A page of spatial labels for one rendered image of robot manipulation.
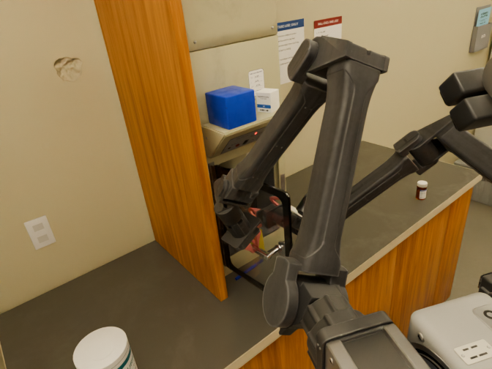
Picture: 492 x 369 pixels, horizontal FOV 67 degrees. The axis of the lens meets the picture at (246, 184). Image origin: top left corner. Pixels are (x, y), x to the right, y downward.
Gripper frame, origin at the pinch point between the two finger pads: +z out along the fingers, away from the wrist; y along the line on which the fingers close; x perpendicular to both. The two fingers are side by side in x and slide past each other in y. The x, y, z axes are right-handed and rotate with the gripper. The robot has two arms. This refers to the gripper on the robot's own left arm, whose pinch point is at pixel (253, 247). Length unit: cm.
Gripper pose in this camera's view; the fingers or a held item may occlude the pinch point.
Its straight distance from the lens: 105.7
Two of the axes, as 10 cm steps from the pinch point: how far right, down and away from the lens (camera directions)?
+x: 6.7, 3.0, -6.8
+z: 3.8, 6.5, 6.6
